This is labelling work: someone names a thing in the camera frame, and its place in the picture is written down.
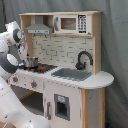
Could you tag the small metal pot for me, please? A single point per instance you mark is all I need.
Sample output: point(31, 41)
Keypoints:
point(31, 62)

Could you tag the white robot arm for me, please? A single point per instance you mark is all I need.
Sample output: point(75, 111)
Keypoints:
point(11, 109)

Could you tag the wooden toy kitchen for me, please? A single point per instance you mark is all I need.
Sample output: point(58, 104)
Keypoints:
point(61, 50)

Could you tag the grey toy sink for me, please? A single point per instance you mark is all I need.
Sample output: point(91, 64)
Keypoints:
point(71, 74)

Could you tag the black toy faucet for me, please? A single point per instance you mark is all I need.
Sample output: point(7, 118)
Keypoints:
point(81, 64)

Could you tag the black toy stovetop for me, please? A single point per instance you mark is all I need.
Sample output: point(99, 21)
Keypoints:
point(40, 68)

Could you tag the right red stove knob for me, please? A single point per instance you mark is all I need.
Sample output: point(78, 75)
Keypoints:
point(33, 84)

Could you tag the red stove knob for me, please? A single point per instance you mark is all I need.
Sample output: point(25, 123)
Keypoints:
point(33, 84)
point(15, 79)

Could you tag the white cabinet door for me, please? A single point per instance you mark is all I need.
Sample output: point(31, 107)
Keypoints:
point(63, 105)

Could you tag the toy microwave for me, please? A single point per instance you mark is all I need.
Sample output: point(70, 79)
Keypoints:
point(73, 24)

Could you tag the grey range hood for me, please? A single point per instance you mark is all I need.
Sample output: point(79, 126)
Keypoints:
point(38, 27)

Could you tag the left red stove knob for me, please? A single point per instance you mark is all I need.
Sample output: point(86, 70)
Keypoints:
point(15, 79)

